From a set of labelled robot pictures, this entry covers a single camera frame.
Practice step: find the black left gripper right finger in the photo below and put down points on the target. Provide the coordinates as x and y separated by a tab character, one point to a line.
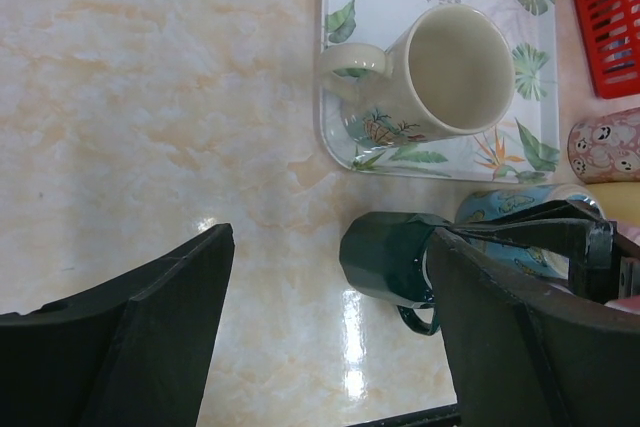
526	350

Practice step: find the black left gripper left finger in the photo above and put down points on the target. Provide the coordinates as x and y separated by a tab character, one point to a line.
132	351

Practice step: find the light blue butterfly mug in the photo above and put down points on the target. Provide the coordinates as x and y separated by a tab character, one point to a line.
490	205

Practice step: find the dark green mug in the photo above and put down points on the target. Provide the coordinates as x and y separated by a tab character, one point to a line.
383	256

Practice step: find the cream floral mug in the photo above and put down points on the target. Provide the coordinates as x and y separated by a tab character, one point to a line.
450	74

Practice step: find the yellow mug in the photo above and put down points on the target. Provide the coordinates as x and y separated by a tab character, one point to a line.
619	200

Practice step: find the pink ghost pattern mug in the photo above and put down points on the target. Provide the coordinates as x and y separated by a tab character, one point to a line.
606	149

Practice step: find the red plastic basket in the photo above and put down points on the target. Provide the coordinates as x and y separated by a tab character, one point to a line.
610	35

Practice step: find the floral white serving tray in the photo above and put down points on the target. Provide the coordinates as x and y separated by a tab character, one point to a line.
523	148

